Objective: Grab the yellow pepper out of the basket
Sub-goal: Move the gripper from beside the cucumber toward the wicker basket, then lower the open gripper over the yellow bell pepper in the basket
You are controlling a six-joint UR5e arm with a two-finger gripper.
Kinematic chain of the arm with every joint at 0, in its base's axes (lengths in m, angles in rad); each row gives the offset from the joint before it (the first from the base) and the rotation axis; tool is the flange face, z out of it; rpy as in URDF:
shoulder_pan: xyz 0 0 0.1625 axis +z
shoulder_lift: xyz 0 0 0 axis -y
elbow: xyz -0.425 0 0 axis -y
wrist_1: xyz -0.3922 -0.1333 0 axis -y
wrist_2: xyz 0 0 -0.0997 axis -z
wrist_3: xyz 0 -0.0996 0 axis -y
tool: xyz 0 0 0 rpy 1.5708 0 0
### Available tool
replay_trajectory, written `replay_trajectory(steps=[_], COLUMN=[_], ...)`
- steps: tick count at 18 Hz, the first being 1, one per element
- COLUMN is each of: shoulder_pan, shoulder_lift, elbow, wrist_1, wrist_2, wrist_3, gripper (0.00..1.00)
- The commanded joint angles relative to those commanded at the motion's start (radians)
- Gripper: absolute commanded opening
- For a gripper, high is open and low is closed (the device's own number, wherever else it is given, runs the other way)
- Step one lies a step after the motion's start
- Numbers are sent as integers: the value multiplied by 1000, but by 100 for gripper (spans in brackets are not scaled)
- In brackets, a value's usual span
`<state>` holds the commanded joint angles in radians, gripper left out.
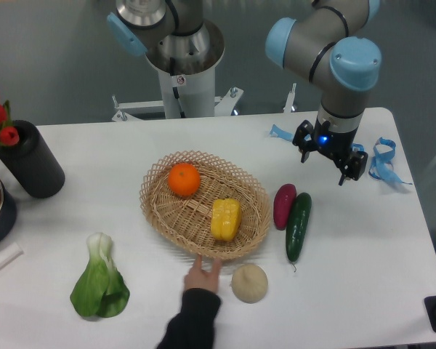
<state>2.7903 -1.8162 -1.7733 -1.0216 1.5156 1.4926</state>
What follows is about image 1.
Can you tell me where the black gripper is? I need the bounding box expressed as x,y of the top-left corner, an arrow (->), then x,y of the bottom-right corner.
292,112 -> 368,186

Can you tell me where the woven wicker basket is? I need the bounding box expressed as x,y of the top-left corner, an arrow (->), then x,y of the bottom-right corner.
140,151 -> 272,260

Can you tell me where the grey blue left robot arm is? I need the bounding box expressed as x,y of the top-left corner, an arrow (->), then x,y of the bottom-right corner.
107,1 -> 354,119

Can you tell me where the black sleeved forearm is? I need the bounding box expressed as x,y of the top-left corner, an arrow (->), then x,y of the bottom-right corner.
157,288 -> 221,349

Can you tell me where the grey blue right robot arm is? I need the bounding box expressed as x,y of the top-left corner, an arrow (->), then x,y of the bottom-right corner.
265,0 -> 382,182

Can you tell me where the yellow bell pepper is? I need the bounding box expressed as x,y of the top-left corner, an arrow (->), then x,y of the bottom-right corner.
210,198 -> 242,241

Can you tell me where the person's hand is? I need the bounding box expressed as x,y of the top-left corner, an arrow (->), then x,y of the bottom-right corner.
184,254 -> 222,294

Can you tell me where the green cucumber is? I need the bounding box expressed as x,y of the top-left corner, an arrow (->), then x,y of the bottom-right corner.
286,192 -> 312,273

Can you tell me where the purple sweet potato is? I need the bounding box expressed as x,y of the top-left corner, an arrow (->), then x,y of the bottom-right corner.
273,183 -> 297,230

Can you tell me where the small blue ribbon piece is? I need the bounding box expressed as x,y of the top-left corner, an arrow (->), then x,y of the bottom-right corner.
269,124 -> 294,142

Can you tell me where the orange fruit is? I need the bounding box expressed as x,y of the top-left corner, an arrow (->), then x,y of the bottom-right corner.
167,163 -> 201,197

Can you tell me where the green bok choy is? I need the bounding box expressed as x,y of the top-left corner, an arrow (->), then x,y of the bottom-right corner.
70,233 -> 130,318

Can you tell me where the black cylindrical vase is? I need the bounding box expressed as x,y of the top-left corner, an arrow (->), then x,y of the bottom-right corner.
0,120 -> 65,198

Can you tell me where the white paper strip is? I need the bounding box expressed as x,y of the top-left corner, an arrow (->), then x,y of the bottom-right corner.
0,243 -> 23,270

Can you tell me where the blue ribbon strap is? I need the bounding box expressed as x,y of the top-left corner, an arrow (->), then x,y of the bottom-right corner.
351,137 -> 413,188

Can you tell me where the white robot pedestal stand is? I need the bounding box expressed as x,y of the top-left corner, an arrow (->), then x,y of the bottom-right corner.
110,67 -> 298,123

